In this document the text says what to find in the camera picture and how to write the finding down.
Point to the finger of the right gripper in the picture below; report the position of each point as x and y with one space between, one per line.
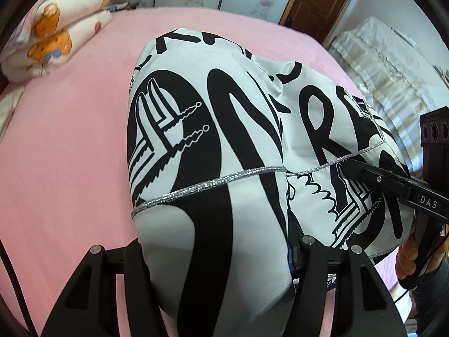
369 175

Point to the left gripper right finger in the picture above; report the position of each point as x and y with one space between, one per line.
362 304

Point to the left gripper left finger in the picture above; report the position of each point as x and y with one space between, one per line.
87 305

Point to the white black graffiti print jacket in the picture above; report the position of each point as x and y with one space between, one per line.
232 159

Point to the person right hand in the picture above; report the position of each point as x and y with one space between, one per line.
408 252

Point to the lace covered furniture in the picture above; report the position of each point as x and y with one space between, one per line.
394 78

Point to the pink bed sheet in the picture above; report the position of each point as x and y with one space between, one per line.
63 155

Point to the brown wooden door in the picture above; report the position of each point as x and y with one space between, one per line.
314 17

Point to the white pink pillow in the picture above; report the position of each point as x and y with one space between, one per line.
8 105

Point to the pink bear print quilt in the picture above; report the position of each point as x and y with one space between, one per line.
59 29

